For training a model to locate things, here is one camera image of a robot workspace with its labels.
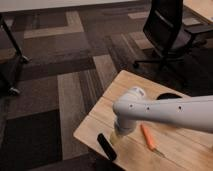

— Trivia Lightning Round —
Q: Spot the small dark brown cup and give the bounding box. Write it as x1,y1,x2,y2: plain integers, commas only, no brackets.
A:
97,133,117,161

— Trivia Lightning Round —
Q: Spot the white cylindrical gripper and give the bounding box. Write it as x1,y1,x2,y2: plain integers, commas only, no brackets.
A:
109,118,137,145

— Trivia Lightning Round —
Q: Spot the light wooden desk corner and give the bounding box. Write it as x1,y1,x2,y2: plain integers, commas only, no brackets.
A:
184,0,213,23

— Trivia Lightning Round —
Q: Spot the black wheeled stand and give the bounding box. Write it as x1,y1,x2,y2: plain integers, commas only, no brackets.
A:
0,13,30,97

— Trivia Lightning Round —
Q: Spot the black office chair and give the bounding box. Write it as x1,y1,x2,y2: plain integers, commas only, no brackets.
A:
133,0,213,68

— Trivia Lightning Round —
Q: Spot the dark blue bowl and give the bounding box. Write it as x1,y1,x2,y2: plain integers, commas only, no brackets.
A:
156,93,182,100

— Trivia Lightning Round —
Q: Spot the orange carrot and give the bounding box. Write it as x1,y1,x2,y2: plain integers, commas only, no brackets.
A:
140,124,164,156

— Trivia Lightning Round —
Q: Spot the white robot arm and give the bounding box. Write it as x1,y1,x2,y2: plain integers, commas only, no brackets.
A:
110,87,213,144

